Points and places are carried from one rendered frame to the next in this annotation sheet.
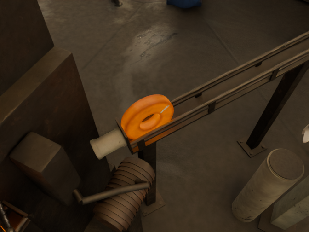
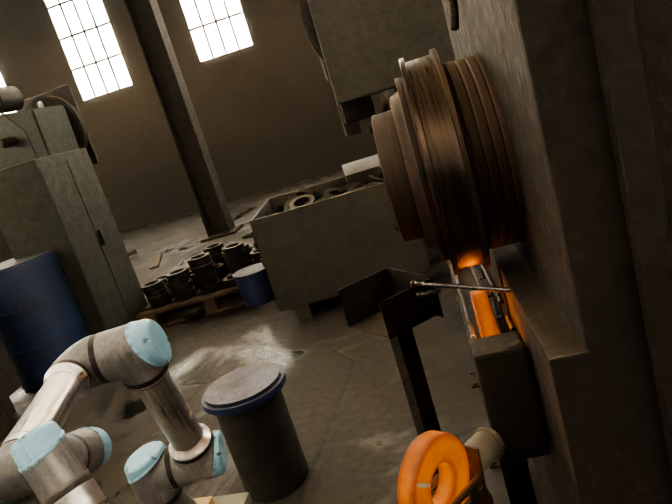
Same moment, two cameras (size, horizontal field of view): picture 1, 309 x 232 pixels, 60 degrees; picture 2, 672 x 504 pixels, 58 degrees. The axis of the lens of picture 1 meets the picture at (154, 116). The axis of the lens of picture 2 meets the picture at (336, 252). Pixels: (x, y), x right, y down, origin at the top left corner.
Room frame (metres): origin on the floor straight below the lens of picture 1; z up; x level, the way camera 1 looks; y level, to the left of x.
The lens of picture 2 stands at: (1.22, -0.26, 1.32)
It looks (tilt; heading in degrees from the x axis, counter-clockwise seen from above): 14 degrees down; 164
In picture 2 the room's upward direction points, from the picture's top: 17 degrees counter-clockwise
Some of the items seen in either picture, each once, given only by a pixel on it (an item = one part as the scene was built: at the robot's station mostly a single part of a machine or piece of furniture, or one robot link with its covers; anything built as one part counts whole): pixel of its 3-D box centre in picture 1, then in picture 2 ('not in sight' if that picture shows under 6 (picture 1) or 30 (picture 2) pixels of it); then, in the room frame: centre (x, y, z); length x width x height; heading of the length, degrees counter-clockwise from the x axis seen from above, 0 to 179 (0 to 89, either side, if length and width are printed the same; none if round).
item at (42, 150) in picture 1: (50, 171); (511, 396); (0.29, 0.27, 0.68); 0.11 x 0.08 x 0.24; 63
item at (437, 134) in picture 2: not in sight; (441, 165); (0.07, 0.36, 1.11); 0.47 x 0.06 x 0.47; 153
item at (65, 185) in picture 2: not in sight; (76, 255); (-3.75, -0.79, 0.75); 0.70 x 0.48 x 1.50; 153
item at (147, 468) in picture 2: not in sight; (153, 472); (-0.37, -0.46, 0.52); 0.13 x 0.12 x 0.14; 75
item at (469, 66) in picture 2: not in sight; (479, 154); (0.11, 0.44, 1.11); 0.47 x 0.10 x 0.47; 153
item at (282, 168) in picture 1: (260, 191); not in sight; (0.39, -0.44, 0.26); 0.12 x 0.12 x 0.52
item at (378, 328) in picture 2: not in sight; (412, 383); (-0.50, 0.37, 0.36); 0.26 x 0.20 x 0.72; 8
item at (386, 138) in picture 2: not in sight; (397, 177); (0.03, 0.28, 1.11); 0.28 x 0.06 x 0.28; 153
